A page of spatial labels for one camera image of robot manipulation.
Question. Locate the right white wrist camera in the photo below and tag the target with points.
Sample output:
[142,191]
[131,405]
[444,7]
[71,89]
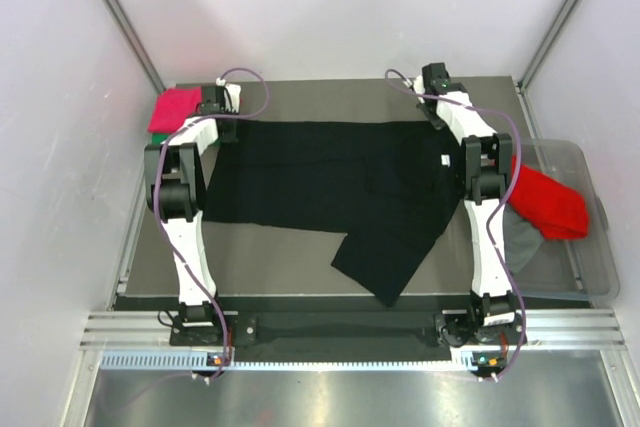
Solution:
[418,87]

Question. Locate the folded green t shirt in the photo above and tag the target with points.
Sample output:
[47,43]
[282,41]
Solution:
[159,138]

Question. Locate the grey t shirt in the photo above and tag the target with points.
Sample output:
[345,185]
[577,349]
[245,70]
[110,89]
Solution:
[521,240]

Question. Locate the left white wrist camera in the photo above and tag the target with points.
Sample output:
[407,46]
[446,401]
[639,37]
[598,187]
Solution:
[228,95]

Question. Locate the clear plastic bin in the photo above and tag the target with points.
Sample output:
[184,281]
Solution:
[569,269]

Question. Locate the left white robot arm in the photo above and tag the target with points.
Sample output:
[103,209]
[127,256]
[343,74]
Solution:
[185,122]

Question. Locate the slotted grey cable duct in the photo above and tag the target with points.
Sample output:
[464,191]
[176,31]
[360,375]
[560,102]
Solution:
[209,362]

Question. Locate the folded pink t shirt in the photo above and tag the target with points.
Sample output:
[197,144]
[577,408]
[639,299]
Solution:
[172,108]

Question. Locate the red t shirt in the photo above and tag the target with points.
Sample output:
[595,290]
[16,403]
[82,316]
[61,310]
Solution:
[555,210]

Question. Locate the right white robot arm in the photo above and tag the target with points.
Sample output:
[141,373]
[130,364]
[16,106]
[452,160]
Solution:
[483,177]

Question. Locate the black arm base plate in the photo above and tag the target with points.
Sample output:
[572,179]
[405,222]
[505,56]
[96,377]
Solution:
[345,336]

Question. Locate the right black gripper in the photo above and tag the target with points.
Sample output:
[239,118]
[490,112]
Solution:
[438,123]

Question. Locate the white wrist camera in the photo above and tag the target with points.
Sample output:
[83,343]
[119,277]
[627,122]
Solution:
[228,95]
[418,87]

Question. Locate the black t shirt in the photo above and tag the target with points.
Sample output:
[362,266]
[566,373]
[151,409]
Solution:
[390,189]

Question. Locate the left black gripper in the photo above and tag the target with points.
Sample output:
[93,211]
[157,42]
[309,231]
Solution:
[230,136]

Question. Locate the aluminium frame rail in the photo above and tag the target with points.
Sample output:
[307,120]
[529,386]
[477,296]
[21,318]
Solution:
[553,329]

